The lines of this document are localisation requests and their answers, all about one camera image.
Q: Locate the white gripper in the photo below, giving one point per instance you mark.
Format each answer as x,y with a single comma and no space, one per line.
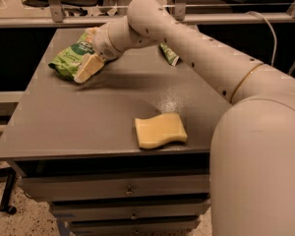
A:
102,45

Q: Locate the green rice chip bag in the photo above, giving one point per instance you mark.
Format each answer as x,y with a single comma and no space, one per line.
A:
67,62

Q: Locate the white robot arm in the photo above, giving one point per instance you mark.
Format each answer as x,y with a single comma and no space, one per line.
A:
252,151

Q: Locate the crumpled green snack bag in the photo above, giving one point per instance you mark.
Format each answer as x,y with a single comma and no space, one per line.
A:
171,57

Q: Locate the yellow sponge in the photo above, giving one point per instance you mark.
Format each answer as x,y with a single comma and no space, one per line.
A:
160,130

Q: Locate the grey drawer cabinet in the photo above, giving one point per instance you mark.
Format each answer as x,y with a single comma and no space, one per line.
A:
76,147

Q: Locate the black chair base leg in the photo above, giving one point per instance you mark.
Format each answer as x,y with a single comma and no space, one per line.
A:
9,175

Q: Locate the metal frame rail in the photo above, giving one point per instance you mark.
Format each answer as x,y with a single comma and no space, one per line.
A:
51,13

